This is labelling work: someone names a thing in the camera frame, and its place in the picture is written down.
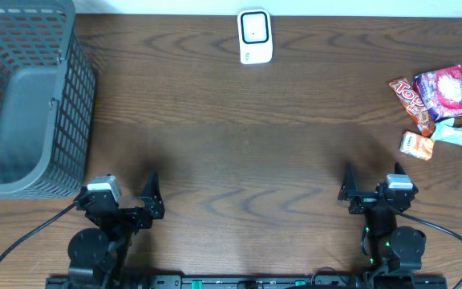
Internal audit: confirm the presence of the orange Kleenex tissue pack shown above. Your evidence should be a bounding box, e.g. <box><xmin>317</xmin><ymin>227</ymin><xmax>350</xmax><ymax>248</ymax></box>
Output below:
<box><xmin>399</xmin><ymin>131</ymin><xmax>435</xmax><ymax>161</ymax></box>

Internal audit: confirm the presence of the red snack bar wrapper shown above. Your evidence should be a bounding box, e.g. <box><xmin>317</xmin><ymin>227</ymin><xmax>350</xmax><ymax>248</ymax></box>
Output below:
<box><xmin>388</xmin><ymin>78</ymin><xmax>436</xmax><ymax>137</ymax></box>

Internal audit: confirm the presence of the red purple pad packet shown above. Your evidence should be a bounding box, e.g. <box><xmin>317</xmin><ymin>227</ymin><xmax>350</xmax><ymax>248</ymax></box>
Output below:
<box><xmin>413</xmin><ymin>65</ymin><xmax>462</xmax><ymax>121</ymax></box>

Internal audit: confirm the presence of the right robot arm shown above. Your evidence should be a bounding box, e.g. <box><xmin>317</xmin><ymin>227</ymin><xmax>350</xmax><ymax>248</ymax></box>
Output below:
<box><xmin>338</xmin><ymin>163</ymin><xmax>427</xmax><ymax>288</ymax></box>

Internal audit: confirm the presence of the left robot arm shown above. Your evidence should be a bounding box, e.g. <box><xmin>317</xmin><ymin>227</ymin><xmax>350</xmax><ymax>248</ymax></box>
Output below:
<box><xmin>60</xmin><ymin>173</ymin><xmax>165</xmax><ymax>288</ymax></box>

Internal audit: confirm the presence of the white barcode scanner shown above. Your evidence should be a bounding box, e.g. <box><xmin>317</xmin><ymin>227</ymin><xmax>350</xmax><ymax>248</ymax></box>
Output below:
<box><xmin>237</xmin><ymin>9</ymin><xmax>274</xmax><ymax>65</ymax></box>

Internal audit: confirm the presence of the grey plastic mesh basket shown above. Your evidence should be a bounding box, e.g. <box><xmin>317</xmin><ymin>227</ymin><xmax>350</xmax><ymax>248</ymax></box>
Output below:
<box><xmin>0</xmin><ymin>0</ymin><xmax>96</xmax><ymax>199</ymax></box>

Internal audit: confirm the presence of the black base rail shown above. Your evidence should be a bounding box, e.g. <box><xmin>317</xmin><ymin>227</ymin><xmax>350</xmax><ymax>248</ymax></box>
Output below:
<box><xmin>45</xmin><ymin>275</ymin><xmax>448</xmax><ymax>289</ymax></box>

